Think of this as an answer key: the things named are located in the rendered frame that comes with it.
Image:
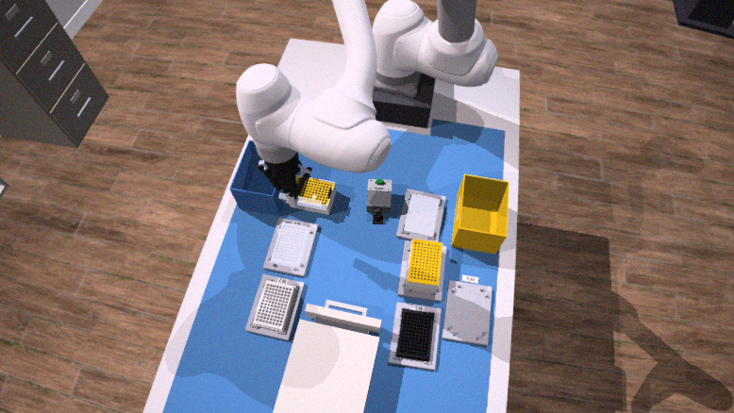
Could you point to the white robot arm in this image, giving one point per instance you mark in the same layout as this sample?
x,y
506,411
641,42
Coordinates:
x,y
339,128

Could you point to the blue bench mat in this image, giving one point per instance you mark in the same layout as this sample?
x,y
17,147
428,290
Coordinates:
x,y
225,369

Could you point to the yellow open-top bin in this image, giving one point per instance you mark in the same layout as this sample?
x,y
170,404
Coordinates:
x,y
481,217

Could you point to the blue open-top bin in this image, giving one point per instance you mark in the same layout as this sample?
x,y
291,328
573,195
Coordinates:
x,y
249,177

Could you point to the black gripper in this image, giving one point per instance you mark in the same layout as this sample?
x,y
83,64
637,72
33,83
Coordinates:
x,y
284,175

